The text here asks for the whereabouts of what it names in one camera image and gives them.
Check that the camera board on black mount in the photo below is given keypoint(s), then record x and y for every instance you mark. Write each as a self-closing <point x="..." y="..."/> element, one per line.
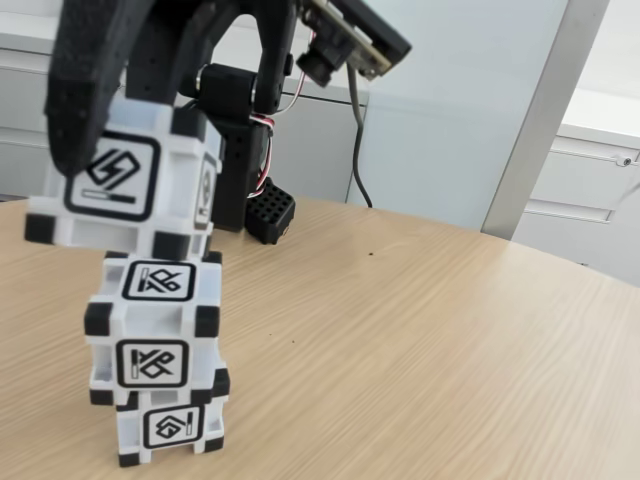
<point x="360" y="35"/>

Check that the white cube crossed-loops symbol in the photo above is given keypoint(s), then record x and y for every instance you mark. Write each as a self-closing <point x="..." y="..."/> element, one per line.
<point x="150" y="360"/>

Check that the long white cabinet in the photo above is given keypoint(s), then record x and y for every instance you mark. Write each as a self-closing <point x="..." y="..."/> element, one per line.
<point x="320" y="160"/>

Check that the silver cabinet lock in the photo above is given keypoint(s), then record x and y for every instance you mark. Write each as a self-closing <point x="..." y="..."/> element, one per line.
<point x="624" y="162"/>

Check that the white cube stacked-squares symbol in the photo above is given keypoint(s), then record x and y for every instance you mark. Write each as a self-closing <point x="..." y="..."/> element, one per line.
<point x="172" y="425"/>

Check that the white drawer cabinet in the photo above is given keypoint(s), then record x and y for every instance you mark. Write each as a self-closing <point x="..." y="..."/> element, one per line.
<point x="575" y="185"/>

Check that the grey metal partition post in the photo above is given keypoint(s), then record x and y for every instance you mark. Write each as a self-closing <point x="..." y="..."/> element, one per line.
<point x="545" y="115"/>

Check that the white cube lightning symbol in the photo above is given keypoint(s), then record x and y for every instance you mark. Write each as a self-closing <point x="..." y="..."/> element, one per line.
<point x="115" y="170"/>

